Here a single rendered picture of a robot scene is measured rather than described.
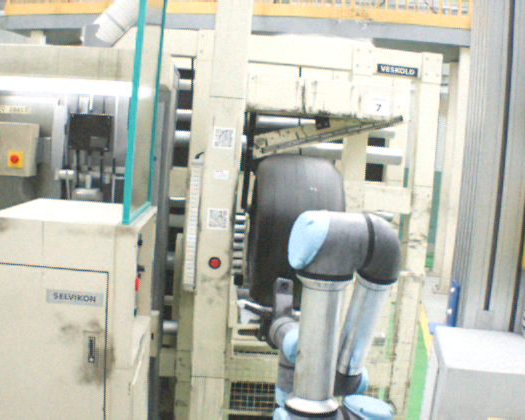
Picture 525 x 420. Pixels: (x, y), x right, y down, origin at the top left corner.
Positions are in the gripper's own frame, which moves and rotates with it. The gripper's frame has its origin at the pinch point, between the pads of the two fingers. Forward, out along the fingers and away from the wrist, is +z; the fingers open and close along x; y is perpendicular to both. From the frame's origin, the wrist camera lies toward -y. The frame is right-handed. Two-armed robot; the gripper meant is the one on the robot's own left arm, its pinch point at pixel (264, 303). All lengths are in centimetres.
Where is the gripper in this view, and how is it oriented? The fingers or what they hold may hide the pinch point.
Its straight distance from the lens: 180.2
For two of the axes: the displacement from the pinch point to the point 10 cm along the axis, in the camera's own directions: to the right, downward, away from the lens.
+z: -2.6, -1.1, 9.6
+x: 9.4, 1.8, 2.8
